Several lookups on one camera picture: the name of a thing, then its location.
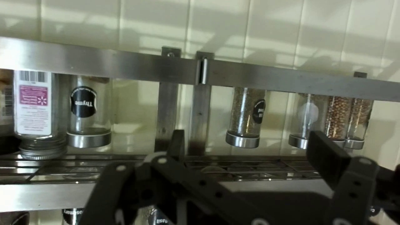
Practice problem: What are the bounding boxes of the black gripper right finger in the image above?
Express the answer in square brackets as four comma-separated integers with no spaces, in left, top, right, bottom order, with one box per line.
[306,131,381,225]

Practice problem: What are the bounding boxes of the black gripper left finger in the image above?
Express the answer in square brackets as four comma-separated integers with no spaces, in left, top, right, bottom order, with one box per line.
[77,129,197,225]

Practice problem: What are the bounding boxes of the glass spice jar black label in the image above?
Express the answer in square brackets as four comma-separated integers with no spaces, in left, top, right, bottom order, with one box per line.
[65,76,114,151]
[224,86,267,151]

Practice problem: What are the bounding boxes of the glass jar brown seeds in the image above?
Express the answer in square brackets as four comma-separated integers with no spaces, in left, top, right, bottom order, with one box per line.
[344,98,375,152]
[324,96,352,148]

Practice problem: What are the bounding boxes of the clear glass spice jar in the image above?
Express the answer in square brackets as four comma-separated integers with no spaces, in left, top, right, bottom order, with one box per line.
[287,92,325,151]

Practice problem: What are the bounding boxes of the spice jar purple white label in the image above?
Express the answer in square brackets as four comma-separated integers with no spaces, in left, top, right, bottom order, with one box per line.
[11,68,69,161]

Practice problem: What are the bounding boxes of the dark spice jar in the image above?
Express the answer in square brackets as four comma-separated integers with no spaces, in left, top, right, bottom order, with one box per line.
[0,68,15,142]

